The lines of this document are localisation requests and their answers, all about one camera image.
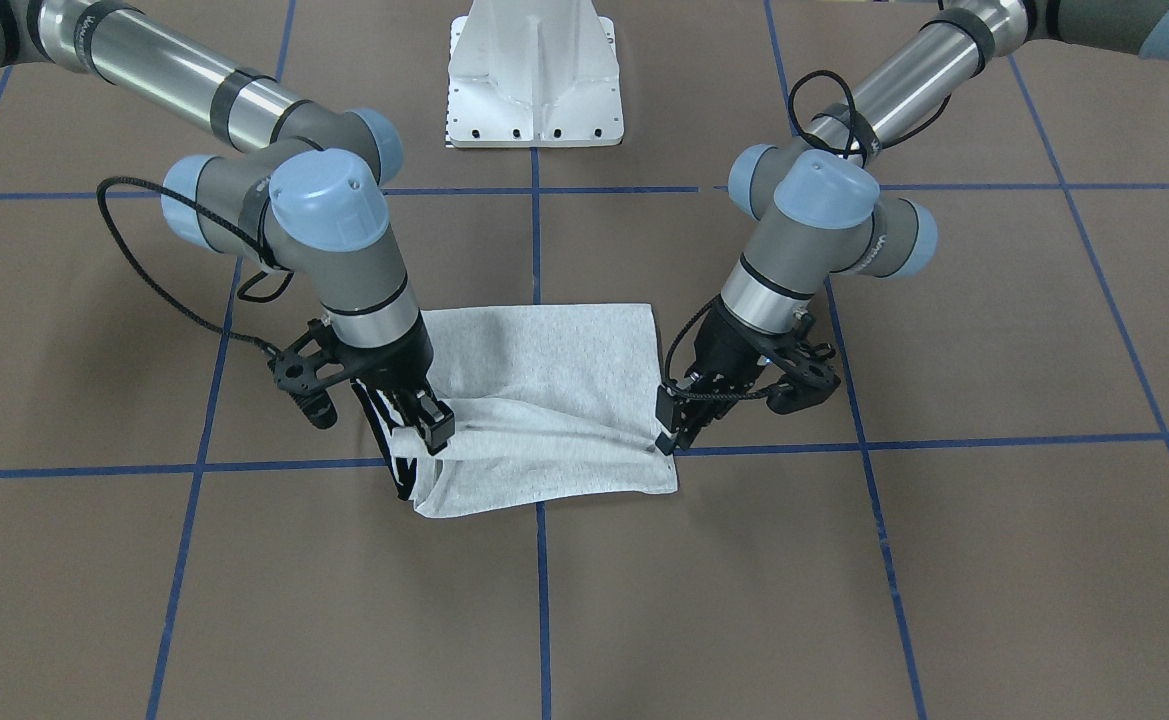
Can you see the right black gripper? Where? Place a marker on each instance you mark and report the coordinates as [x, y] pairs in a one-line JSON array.
[[391, 370]]

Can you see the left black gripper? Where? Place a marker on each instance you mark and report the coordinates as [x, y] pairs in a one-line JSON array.
[[723, 352]]

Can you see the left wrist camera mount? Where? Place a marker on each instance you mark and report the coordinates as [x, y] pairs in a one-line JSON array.
[[808, 377]]

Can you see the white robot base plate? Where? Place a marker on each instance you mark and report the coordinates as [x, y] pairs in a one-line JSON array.
[[533, 75]]

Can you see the grey cartoon print t-shirt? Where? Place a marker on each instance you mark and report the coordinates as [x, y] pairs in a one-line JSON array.
[[550, 401]]

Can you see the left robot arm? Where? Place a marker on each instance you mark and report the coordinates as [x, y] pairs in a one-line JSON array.
[[819, 212]]

